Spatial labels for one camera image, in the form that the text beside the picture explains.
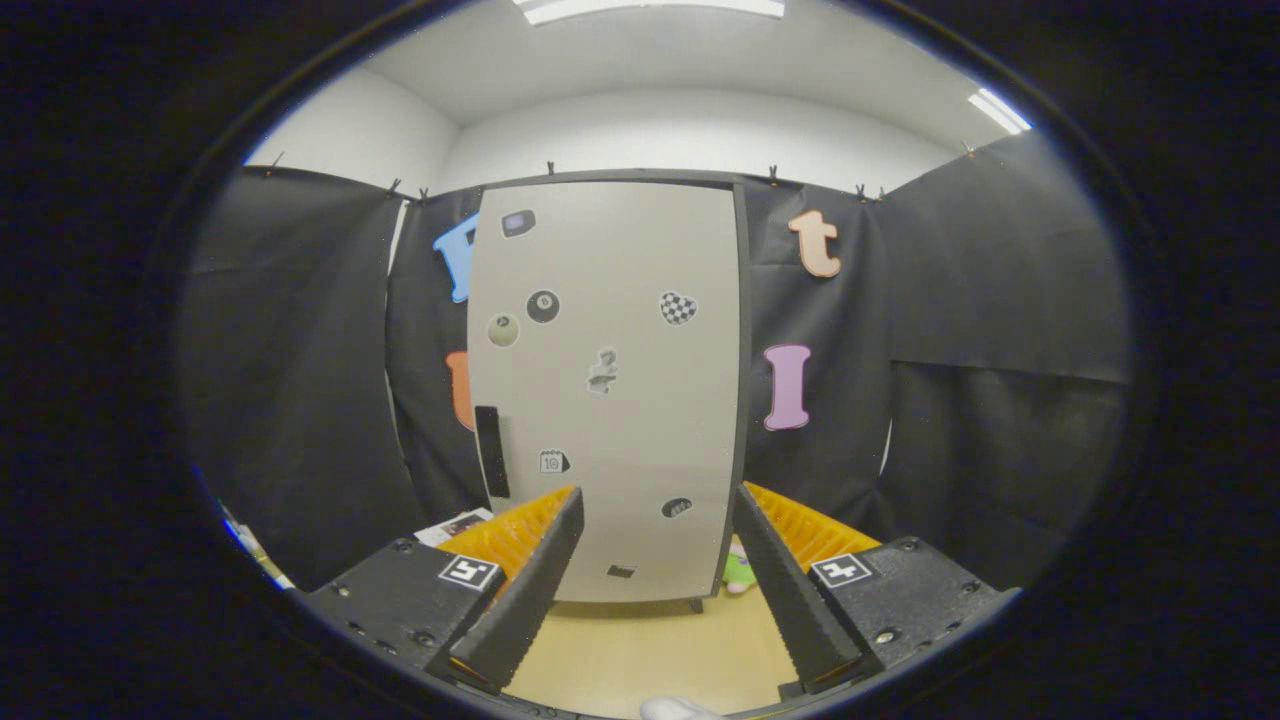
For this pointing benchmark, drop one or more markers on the long ceiling light panel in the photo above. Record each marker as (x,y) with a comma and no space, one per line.
(650,8)

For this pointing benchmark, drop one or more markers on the grey shoe cabinet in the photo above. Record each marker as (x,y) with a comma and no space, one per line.
(744,400)

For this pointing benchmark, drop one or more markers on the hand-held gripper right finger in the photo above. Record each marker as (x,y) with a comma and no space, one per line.
(790,600)

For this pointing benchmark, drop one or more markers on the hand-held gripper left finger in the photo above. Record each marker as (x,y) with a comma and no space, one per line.
(535,600)

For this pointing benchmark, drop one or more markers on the black backdrop cloth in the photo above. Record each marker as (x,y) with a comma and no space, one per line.
(1000,300)

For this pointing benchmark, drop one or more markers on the black table clamp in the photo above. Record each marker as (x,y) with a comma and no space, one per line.
(790,690)

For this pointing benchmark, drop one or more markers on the small ceiling light panel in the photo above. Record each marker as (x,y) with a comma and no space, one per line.
(998,110)

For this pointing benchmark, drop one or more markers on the grey shoe cabinet door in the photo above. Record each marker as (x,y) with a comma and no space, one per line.
(620,450)

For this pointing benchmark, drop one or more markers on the pink and green plush toy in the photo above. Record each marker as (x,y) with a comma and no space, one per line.
(738,572)

